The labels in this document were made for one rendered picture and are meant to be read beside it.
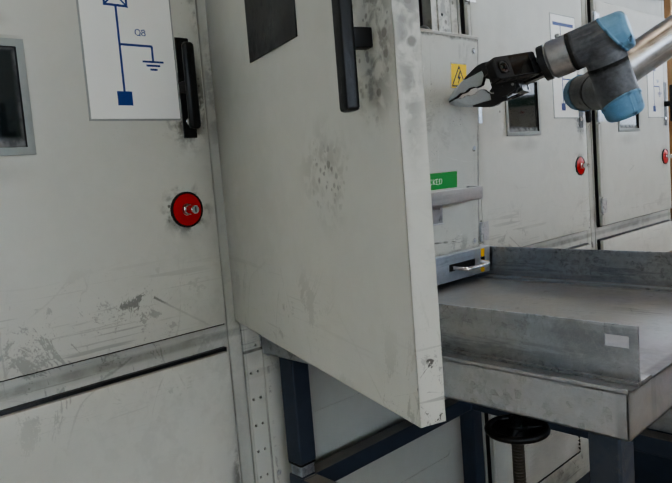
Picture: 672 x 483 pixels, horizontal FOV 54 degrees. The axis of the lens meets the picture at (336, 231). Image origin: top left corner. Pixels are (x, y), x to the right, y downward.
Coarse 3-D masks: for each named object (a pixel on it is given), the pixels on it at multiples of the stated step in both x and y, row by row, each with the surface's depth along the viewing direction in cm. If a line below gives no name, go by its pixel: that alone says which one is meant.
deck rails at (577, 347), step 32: (512, 256) 148; (544, 256) 143; (576, 256) 137; (608, 256) 132; (640, 256) 128; (640, 288) 125; (448, 320) 94; (480, 320) 90; (512, 320) 86; (544, 320) 83; (576, 320) 80; (448, 352) 94; (480, 352) 90; (512, 352) 87; (544, 352) 83; (576, 352) 80; (608, 352) 77; (640, 384) 75
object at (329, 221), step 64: (256, 0) 90; (320, 0) 73; (384, 0) 61; (256, 64) 94; (320, 64) 75; (384, 64) 62; (256, 128) 97; (320, 128) 77; (384, 128) 63; (256, 192) 100; (320, 192) 79; (384, 192) 65; (256, 256) 103; (320, 256) 81; (384, 256) 66; (256, 320) 107; (320, 320) 83; (384, 320) 68; (384, 384) 69
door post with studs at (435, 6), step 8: (424, 0) 160; (432, 0) 157; (440, 0) 158; (448, 0) 161; (424, 8) 161; (432, 8) 157; (440, 8) 158; (448, 8) 161; (424, 16) 161; (432, 16) 157; (440, 16) 159; (448, 16) 161; (424, 24) 161; (432, 24) 157; (440, 24) 159; (448, 24) 161
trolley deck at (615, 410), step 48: (480, 288) 139; (528, 288) 135; (576, 288) 131; (624, 288) 127; (624, 336) 95; (480, 384) 87; (528, 384) 82; (576, 384) 77; (624, 384) 76; (624, 432) 74
